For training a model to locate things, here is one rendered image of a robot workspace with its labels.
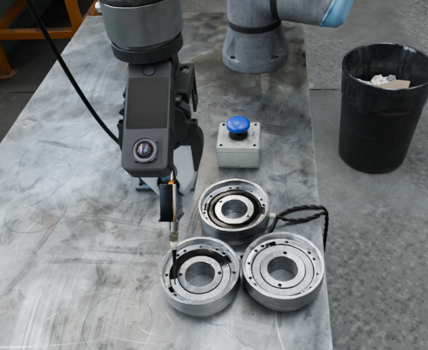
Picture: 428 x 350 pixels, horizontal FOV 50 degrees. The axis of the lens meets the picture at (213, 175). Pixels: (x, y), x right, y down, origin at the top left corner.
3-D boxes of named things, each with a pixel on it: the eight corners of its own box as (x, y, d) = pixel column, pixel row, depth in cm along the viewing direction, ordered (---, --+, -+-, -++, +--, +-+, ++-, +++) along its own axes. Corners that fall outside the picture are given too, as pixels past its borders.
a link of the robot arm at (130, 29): (171, 5, 39) (80, 10, 40) (178, 54, 43) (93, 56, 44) (183, -27, 45) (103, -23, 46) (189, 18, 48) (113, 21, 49)
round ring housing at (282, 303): (336, 302, 59) (339, 284, 57) (259, 326, 58) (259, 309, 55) (301, 242, 67) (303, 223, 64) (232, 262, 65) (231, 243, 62)
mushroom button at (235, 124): (250, 151, 79) (249, 128, 75) (226, 151, 79) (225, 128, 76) (250, 136, 81) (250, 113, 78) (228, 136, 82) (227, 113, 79)
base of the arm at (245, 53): (225, 42, 113) (223, 2, 107) (287, 40, 111) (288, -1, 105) (219, 74, 102) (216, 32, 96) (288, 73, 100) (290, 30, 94)
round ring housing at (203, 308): (185, 336, 57) (181, 319, 55) (151, 276, 64) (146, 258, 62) (256, 296, 61) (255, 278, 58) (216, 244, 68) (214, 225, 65)
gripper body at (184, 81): (201, 105, 57) (190, 10, 49) (193, 151, 51) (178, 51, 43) (141, 106, 58) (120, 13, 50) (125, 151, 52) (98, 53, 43)
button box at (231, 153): (259, 168, 79) (259, 146, 76) (218, 167, 80) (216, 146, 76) (260, 138, 85) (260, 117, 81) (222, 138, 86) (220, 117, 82)
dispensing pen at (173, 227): (159, 288, 58) (156, 154, 55) (167, 276, 62) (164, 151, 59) (177, 289, 57) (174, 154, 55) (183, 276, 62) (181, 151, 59)
